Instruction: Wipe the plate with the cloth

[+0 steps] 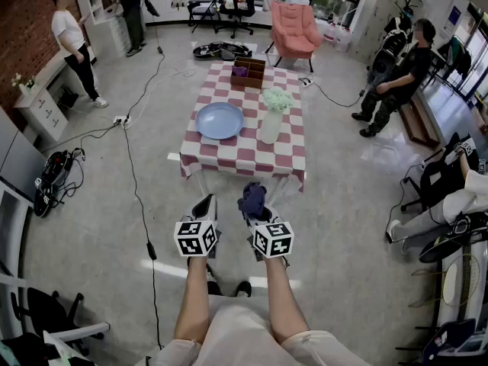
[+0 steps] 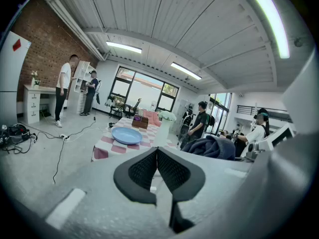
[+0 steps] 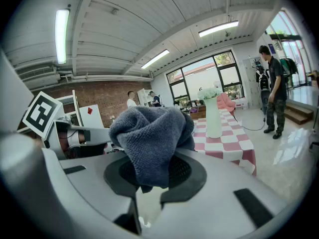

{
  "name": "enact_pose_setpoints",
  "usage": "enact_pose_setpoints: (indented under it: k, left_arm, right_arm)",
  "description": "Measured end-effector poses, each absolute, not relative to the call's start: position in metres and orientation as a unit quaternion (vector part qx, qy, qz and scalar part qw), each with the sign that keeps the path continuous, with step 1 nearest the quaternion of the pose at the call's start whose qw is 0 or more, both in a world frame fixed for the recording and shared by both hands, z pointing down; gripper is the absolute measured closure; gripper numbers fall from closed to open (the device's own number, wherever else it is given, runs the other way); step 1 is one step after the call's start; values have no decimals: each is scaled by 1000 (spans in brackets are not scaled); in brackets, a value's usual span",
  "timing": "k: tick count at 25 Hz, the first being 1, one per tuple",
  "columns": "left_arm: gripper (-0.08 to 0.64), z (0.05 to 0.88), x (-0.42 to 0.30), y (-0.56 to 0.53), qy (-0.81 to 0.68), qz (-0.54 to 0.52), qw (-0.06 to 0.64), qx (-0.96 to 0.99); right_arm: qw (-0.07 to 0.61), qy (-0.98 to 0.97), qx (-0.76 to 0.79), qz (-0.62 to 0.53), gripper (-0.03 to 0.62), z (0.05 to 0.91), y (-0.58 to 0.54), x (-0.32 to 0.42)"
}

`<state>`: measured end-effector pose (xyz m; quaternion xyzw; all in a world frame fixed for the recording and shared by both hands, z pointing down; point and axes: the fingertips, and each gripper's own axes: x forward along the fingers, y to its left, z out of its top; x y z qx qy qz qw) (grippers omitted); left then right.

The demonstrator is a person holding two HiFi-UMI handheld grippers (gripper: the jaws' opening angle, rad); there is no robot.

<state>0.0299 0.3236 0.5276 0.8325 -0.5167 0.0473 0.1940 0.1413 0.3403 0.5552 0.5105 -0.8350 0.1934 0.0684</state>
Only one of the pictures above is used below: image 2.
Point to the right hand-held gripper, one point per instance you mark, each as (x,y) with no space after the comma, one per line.
(256,147)

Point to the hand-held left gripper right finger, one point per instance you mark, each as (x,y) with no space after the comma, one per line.
(199,183)

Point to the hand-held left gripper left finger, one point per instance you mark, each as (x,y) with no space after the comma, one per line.
(99,183)

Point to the dark blue cloth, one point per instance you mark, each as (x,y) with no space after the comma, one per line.
(211,149)

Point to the blue plastic basin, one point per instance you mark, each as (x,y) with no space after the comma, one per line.
(127,136)

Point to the purple cloth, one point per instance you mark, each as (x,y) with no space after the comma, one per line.
(137,118)

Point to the pink white checkered tablecloth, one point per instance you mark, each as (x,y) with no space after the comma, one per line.
(107,151)

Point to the black metal railing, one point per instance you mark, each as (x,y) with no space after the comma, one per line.
(249,108)

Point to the white power strip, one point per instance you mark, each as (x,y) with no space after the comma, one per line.
(64,137)

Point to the white black backpack on stand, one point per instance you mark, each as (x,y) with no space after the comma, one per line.
(187,118)

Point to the wooden divided organizer box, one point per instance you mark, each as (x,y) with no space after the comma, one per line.
(140,124)

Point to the black folding chair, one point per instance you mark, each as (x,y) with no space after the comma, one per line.
(115,111)

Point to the grey metal locker cabinet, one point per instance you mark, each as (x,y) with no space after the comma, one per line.
(180,111)

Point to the pink armchair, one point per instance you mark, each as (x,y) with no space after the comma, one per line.
(152,117)

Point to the black office chair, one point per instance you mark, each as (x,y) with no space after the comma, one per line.
(133,108)

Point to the white tall shelf unit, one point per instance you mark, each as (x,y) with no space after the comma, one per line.
(81,83)

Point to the large black-framed window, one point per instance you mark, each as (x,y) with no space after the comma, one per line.
(144,91)

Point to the white desk with drawers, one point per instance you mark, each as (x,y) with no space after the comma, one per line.
(32,103)

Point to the ceiling tube light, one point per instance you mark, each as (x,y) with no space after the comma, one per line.
(123,47)
(272,24)
(185,70)

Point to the small vase of white flowers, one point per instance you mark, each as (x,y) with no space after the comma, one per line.
(35,80)

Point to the grey refrigerator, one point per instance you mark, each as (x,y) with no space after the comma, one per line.
(11,71)

